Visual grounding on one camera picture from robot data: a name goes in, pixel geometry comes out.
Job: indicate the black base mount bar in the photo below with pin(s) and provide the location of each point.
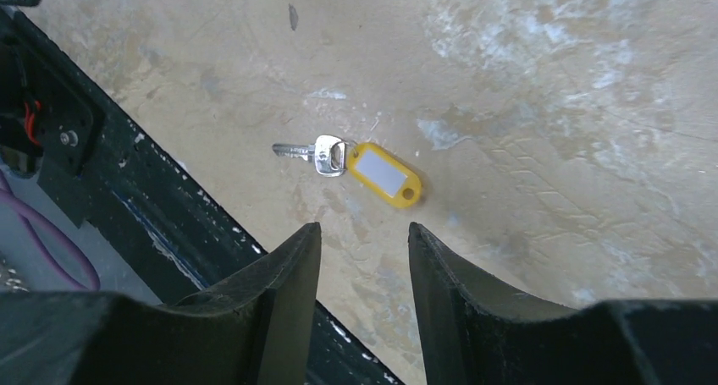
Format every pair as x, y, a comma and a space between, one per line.
100, 167

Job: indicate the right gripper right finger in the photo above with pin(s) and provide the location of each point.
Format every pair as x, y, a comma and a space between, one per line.
477, 329

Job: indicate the yellow key tag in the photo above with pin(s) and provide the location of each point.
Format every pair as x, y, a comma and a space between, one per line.
384, 174

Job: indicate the silver keyring with keys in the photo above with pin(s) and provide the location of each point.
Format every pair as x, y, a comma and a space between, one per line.
327, 154

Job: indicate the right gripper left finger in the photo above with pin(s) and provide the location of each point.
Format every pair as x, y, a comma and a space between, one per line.
254, 327

